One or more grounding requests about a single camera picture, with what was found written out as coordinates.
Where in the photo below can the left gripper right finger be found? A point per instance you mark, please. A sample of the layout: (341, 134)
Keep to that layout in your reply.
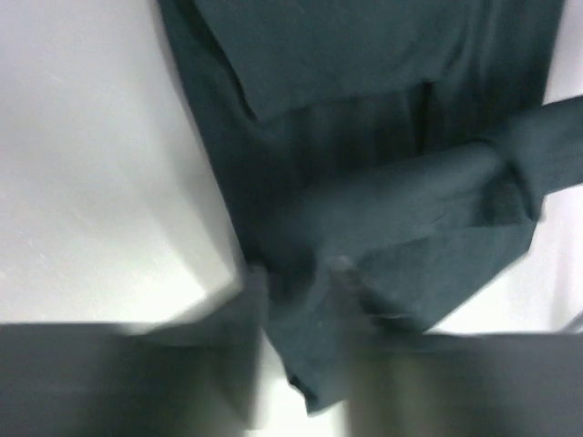
(400, 381)

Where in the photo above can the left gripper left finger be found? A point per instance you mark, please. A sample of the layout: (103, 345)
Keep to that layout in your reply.
(197, 378)

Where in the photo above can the black t shirt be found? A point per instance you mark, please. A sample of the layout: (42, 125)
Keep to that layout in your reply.
(409, 137)

